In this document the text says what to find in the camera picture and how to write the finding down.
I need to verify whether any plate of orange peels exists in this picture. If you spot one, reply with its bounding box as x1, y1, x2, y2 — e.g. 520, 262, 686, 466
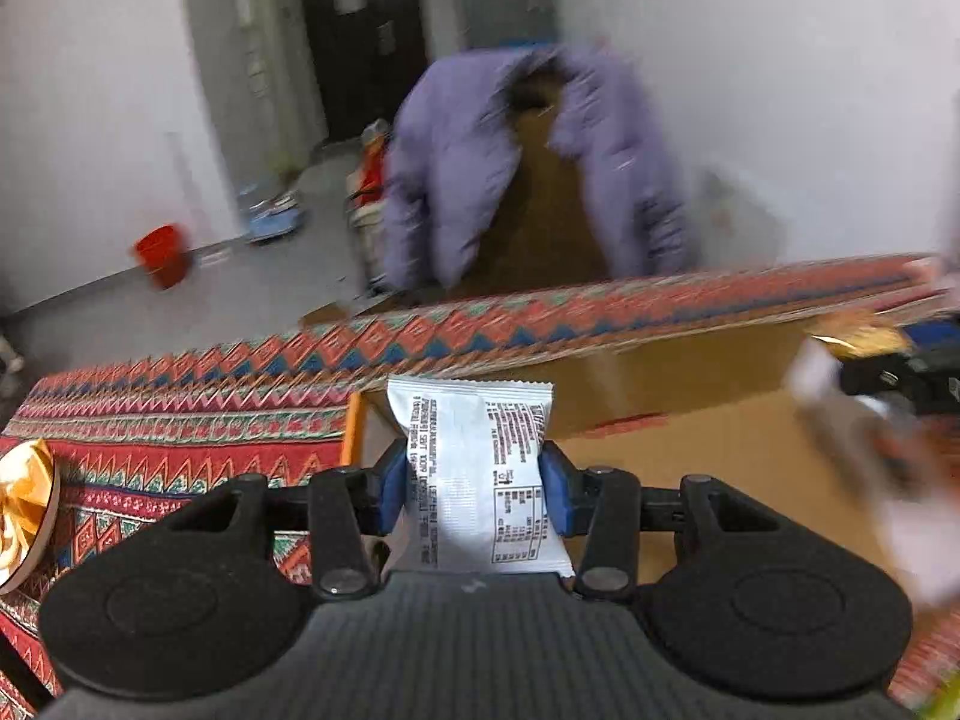
0, 439, 62, 595

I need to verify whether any white snack packet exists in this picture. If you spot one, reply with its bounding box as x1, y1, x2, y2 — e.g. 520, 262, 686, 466
387, 376, 573, 578

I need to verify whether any red bucket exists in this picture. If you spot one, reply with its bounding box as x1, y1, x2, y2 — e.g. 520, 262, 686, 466
132, 224, 189, 289

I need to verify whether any colourful patterned tablecloth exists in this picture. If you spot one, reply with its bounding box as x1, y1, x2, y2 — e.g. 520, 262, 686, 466
2, 257, 958, 718

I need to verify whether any cookie snack packet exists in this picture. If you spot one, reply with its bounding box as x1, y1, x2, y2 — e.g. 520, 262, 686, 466
784, 309, 914, 408

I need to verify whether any brown chair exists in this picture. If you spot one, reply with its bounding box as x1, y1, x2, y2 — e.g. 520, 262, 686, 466
451, 71, 608, 299

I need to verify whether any blue floor tray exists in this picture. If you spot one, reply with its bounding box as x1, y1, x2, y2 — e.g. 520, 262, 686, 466
238, 184, 304, 244

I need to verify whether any dark entrance door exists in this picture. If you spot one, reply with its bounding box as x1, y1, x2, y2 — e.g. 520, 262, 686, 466
301, 0, 428, 142

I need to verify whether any purple jacket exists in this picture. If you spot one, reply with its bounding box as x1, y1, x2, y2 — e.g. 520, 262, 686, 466
382, 46, 690, 296

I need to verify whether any red cardboard box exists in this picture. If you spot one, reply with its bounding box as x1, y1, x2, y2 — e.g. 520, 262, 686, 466
338, 317, 960, 616

